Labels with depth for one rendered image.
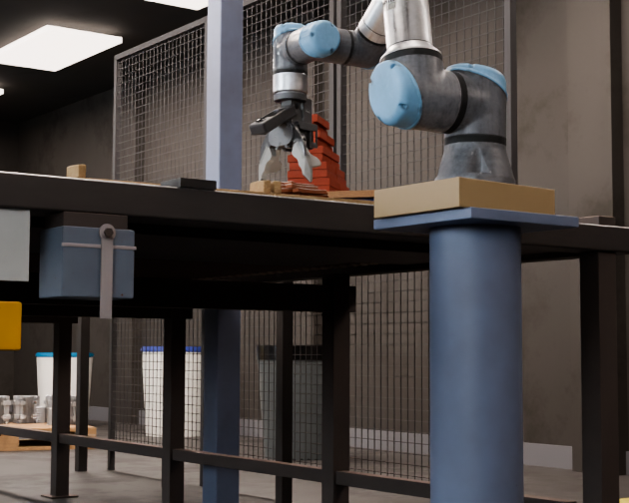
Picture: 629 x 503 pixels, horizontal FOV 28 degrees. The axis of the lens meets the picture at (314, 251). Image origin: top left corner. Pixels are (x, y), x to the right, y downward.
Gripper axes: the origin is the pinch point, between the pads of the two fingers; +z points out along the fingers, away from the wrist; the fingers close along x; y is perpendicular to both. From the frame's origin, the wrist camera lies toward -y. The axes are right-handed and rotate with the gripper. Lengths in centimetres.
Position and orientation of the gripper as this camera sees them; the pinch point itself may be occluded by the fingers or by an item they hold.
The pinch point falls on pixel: (283, 185)
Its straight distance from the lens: 270.3
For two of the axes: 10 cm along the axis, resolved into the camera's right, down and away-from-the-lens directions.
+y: 6.8, 0.6, 7.3
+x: -7.3, 0.5, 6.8
